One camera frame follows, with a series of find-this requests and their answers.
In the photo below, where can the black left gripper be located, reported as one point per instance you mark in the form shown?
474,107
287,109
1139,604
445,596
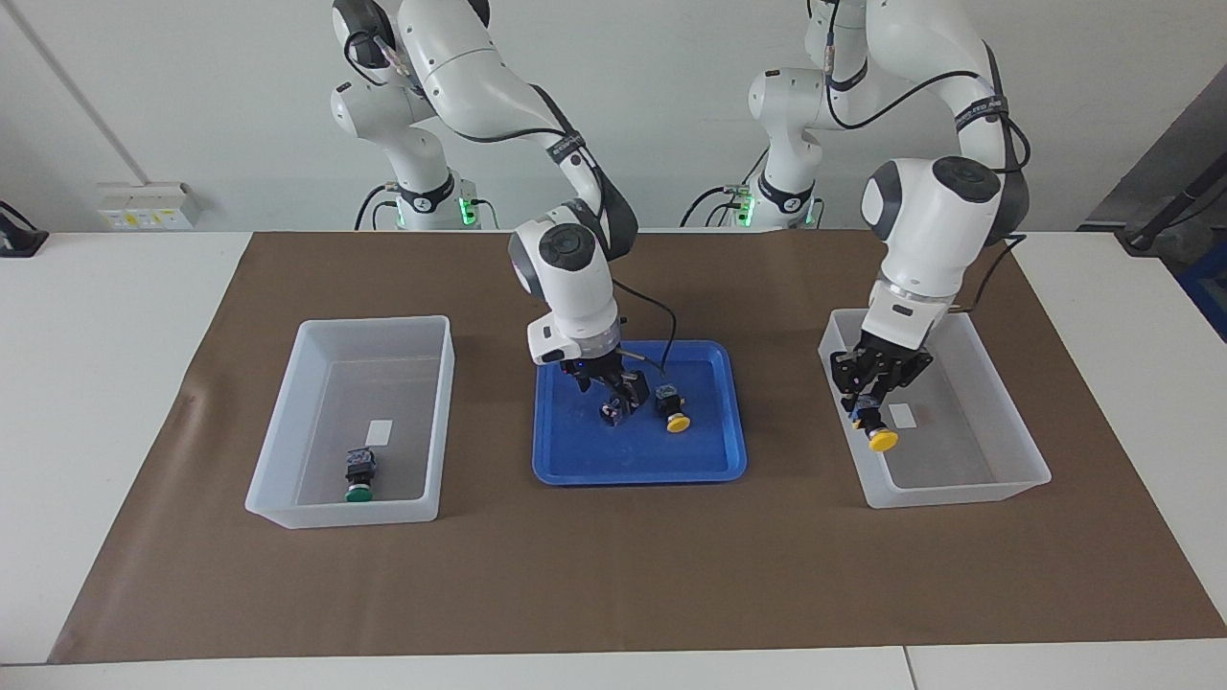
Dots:
891,359

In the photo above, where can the translucent white box, plain label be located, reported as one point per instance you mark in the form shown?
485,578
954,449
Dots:
316,412

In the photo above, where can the thin grey wall conduit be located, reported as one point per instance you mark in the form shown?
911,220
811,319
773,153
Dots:
81,96

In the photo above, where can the blue plastic tray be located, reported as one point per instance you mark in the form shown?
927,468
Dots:
594,455

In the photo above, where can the brown paper table mat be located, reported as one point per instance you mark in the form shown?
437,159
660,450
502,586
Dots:
613,575

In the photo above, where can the plain white label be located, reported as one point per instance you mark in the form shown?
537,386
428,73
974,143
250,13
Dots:
381,432

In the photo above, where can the green mushroom push button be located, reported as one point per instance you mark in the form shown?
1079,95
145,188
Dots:
359,474
610,414

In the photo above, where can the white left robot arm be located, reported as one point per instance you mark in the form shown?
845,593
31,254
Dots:
920,220

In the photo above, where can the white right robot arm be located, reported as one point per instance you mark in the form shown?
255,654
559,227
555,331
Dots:
570,287

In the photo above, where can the black pole stand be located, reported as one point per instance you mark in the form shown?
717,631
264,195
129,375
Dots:
1145,238

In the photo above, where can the translucent white box, holed label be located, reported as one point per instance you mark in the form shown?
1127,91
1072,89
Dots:
959,460

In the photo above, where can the yellow mushroom push button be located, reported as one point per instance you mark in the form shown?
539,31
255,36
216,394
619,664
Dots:
677,420
884,441

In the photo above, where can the blue crate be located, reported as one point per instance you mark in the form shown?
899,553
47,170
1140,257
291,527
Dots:
1213,287

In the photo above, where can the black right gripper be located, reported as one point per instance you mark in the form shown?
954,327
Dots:
599,369

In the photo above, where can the dark grey slanted panel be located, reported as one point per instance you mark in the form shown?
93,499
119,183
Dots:
1179,153

